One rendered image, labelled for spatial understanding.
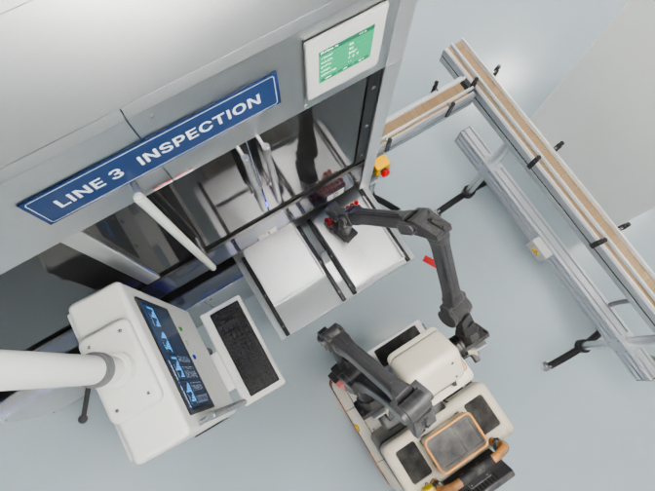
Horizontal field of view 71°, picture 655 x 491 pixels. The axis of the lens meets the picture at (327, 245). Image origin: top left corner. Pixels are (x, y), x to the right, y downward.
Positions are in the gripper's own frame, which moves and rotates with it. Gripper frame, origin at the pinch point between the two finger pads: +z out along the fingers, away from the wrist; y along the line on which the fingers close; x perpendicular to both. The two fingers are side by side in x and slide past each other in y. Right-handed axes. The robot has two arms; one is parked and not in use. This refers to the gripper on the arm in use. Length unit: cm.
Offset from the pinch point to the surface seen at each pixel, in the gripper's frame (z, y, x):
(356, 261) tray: 4.4, -11.5, 3.7
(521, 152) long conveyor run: 1, -33, -89
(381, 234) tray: 4.2, -11.3, -13.6
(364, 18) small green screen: -113, 11, -10
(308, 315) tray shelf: 5.0, -12.4, 35.7
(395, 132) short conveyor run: -4, 16, -53
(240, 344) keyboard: 10, 1, 65
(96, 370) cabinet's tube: -85, 5, 85
